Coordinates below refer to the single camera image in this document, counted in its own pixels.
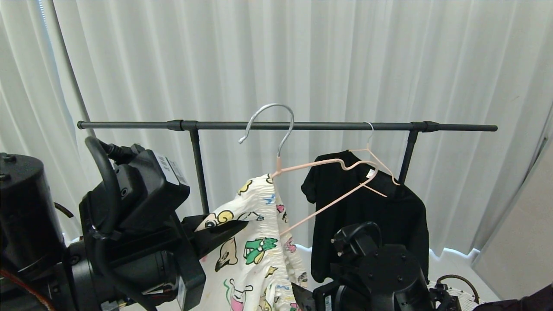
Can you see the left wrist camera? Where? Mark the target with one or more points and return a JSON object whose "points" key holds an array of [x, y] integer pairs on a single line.
{"points": [[147, 190]]}

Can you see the white laundry basket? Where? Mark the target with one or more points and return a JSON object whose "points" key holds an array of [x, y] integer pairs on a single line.
{"points": [[464, 298]]}

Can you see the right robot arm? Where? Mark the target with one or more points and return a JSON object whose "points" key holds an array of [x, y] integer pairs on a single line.
{"points": [[389, 280]]}

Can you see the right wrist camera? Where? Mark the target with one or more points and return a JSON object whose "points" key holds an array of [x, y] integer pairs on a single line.
{"points": [[350, 244]]}

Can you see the black clothes rack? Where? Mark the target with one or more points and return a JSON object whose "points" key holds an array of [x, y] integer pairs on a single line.
{"points": [[324, 125]]}

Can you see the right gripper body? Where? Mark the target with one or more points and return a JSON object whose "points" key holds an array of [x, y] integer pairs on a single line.
{"points": [[341, 300]]}

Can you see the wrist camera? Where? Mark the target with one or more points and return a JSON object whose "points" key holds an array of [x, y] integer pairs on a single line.
{"points": [[147, 190], [350, 244]]}

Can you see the pink clothes hanger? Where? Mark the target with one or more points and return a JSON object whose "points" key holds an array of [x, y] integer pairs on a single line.
{"points": [[382, 166], [278, 166]]}

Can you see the white curtain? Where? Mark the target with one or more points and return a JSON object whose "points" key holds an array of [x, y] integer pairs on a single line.
{"points": [[302, 52]]}

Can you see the cream printed garment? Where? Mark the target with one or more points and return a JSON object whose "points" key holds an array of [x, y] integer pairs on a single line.
{"points": [[255, 207]]}

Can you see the black short-sleeved shirt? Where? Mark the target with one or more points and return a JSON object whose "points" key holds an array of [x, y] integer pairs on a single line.
{"points": [[389, 224]]}

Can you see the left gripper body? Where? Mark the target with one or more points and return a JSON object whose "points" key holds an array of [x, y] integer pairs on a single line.
{"points": [[147, 268]]}

